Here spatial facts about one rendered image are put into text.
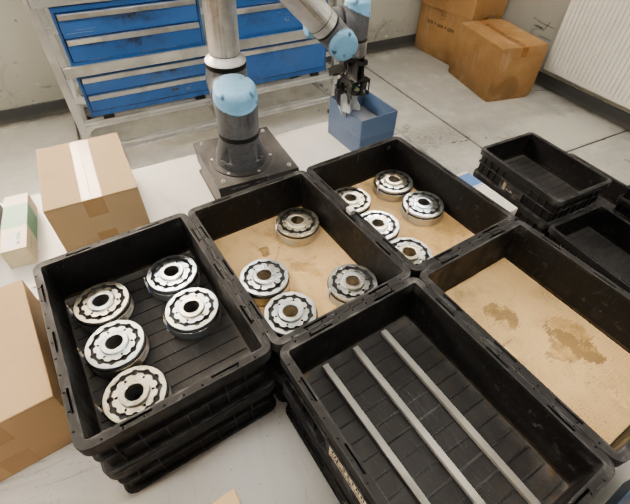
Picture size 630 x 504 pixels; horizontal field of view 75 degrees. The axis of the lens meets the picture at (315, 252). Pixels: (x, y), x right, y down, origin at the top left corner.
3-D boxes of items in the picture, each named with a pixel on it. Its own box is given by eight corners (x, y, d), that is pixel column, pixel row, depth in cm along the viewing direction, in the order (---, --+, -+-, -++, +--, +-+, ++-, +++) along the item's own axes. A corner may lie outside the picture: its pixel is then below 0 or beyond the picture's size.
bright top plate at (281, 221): (269, 216, 99) (269, 214, 99) (306, 204, 103) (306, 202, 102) (286, 243, 93) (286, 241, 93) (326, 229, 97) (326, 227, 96)
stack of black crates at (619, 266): (514, 284, 179) (548, 225, 154) (562, 261, 189) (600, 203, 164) (595, 358, 155) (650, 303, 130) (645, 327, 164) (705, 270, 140)
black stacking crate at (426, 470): (280, 384, 75) (277, 351, 67) (404, 312, 86) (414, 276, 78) (436, 635, 52) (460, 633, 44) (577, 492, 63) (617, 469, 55)
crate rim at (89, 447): (36, 273, 79) (30, 265, 78) (186, 218, 91) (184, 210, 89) (82, 462, 56) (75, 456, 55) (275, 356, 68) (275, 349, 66)
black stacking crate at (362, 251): (196, 249, 98) (186, 212, 90) (303, 206, 109) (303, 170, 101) (279, 382, 75) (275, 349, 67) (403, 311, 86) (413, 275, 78)
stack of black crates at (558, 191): (452, 227, 203) (480, 147, 171) (497, 210, 213) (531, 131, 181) (513, 284, 179) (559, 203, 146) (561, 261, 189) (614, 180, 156)
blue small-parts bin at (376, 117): (328, 114, 152) (329, 96, 147) (362, 105, 157) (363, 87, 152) (360, 140, 140) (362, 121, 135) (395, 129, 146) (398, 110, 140)
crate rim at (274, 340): (187, 218, 91) (184, 210, 89) (303, 176, 102) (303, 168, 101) (276, 356, 68) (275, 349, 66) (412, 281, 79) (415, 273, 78)
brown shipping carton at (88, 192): (59, 194, 128) (35, 149, 117) (132, 175, 136) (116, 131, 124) (70, 257, 110) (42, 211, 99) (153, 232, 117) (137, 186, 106)
